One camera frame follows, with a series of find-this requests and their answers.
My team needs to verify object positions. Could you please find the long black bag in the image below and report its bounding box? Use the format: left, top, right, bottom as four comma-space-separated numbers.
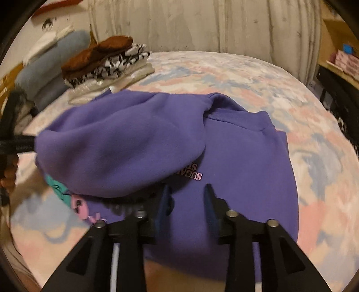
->
317, 66, 359, 135

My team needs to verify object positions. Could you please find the stack of folded clothes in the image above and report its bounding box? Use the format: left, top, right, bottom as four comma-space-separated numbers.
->
64, 43, 152, 86

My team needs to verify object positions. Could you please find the black and white patterned cloth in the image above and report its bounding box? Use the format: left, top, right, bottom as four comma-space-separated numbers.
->
337, 115, 359, 158

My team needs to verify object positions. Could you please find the pastel patterned blanket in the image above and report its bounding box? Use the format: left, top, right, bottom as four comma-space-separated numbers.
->
6, 51, 359, 292

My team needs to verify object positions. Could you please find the grey-blue folded cloth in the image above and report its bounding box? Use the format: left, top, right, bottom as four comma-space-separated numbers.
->
14, 31, 90, 104

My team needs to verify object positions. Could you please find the purple hoodie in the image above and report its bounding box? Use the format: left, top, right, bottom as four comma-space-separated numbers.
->
35, 91, 299, 283

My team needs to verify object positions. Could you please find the cream curtain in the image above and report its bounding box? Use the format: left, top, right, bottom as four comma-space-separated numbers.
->
36, 0, 323, 85

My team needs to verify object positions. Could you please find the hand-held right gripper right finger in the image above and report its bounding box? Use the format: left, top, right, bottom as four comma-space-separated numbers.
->
203, 184, 320, 292

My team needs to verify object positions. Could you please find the white folded cloth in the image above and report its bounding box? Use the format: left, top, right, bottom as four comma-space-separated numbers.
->
24, 25, 74, 66

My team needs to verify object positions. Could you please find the person's left hand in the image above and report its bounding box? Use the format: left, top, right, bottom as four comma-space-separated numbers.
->
0, 153, 19, 197

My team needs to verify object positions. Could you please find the white labelled box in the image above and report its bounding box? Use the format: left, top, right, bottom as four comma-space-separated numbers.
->
307, 80, 323, 97

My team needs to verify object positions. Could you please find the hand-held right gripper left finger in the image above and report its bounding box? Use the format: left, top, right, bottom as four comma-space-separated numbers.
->
41, 184, 173, 292

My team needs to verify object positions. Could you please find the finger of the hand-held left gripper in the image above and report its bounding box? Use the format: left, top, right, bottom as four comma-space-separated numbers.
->
0, 135, 37, 154

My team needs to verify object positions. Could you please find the cream folded garment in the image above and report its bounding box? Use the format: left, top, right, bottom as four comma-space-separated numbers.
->
67, 63, 155, 104

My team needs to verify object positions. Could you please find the brown folded garment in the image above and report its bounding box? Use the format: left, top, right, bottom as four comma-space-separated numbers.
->
61, 36, 134, 80

